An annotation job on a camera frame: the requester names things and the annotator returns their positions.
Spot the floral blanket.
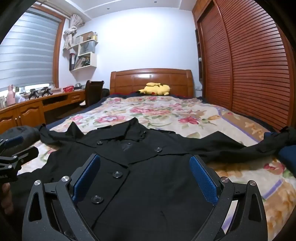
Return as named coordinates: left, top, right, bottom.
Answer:
left=17, top=95, right=296, bottom=241

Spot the grey window blind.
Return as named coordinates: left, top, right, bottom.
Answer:
left=0, top=10, right=58, bottom=92

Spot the pink vase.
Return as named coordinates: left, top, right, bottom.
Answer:
left=6, top=85, right=16, bottom=106

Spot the blue pillow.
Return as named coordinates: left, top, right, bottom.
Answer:
left=265, top=132, right=296, bottom=179

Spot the black buttoned coat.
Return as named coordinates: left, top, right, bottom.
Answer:
left=10, top=117, right=296, bottom=241

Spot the tied beige curtain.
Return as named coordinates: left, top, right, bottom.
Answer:
left=63, top=14, right=84, bottom=50

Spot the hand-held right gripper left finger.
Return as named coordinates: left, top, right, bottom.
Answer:
left=22, top=153, right=102, bottom=241

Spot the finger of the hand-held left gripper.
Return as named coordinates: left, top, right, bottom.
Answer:
left=0, top=135, right=25, bottom=151
left=0, top=146, right=39, bottom=171

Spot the person's left hand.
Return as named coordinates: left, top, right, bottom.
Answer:
left=0, top=182, right=13, bottom=216

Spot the wooden louvered wardrobe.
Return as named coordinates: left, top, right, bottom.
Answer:
left=192, top=0, right=296, bottom=135

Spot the dark office chair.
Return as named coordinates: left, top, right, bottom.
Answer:
left=80, top=80, right=104, bottom=108

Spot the wooden headboard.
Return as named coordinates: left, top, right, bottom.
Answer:
left=110, top=68, right=194, bottom=98

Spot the wooden desk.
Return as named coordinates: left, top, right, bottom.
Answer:
left=0, top=88, right=87, bottom=135

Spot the wooden window frame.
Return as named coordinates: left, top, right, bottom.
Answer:
left=30, top=5, right=66, bottom=90

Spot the yellow plush toy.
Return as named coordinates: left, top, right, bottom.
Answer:
left=138, top=82, right=171, bottom=96

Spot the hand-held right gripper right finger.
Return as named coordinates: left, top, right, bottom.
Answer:
left=189, top=155, right=267, bottom=241

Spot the row of books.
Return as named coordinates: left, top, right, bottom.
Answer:
left=69, top=53, right=91, bottom=70

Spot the white paper bag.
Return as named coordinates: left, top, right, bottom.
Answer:
left=79, top=39, right=96, bottom=56

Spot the white wall shelf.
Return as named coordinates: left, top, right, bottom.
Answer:
left=69, top=31, right=99, bottom=72

